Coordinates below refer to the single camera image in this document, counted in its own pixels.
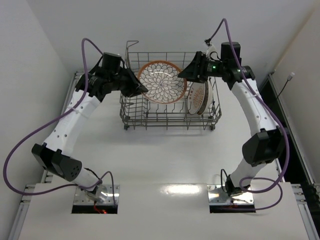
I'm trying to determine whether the orange sunburst plate dark rim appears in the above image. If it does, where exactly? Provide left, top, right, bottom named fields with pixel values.
left=187, top=82, right=209, bottom=115

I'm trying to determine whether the floral plate brown rim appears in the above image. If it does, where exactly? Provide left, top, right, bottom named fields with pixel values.
left=137, top=60, right=188, bottom=105
left=197, top=80, right=213, bottom=115

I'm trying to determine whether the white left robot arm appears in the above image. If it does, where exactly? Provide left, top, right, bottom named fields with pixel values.
left=31, top=52, right=148, bottom=193

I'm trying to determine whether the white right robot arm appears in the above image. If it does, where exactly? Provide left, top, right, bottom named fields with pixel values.
left=178, top=42, right=285, bottom=196

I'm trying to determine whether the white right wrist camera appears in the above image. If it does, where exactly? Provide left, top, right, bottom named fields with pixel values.
left=204, top=39, right=218, bottom=61

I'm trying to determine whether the grey wire dish rack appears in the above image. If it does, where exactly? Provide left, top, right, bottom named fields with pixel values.
left=119, top=40, right=222, bottom=131

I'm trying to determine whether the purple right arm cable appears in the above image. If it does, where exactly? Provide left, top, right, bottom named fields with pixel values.
left=204, top=17, right=290, bottom=211

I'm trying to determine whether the black wall cable white plug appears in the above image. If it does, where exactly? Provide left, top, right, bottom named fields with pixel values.
left=264, top=71, right=296, bottom=118

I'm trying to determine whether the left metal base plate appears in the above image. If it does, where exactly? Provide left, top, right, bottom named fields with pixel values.
left=73, top=184, right=120, bottom=206

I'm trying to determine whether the metal base plate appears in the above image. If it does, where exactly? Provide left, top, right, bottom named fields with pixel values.
left=73, top=184, right=120, bottom=206
left=207, top=184, right=254, bottom=207

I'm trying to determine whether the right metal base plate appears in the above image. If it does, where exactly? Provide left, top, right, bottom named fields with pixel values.
left=207, top=184, right=254, bottom=207

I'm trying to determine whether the aluminium frame rail right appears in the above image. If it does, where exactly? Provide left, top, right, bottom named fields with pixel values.
left=259, top=71, right=320, bottom=240

